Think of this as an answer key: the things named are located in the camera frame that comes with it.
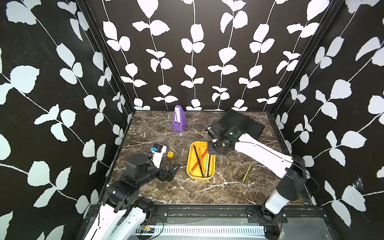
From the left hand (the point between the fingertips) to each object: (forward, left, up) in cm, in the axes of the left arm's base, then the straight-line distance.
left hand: (173, 160), depth 67 cm
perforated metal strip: (-25, -13, -24) cm, 37 cm away
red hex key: (+10, -13, -22) cm, 27 cm away
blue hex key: (+9, -18, -25) cm, 32 cm away
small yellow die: (+15, +5, -22) cm, 27 cm away
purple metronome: (+38, -1, -16) cm, 41 cm away
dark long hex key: (+19, -11, -20) cm, 30 cm away
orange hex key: (+9, -15, -22) cm, 28 cm away
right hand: (+10, -18, -8) cm, 22 cm away
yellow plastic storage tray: (+11, -9, -24) cm, 28 cm away
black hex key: (+8, -19, -24) cm, 32 cm away
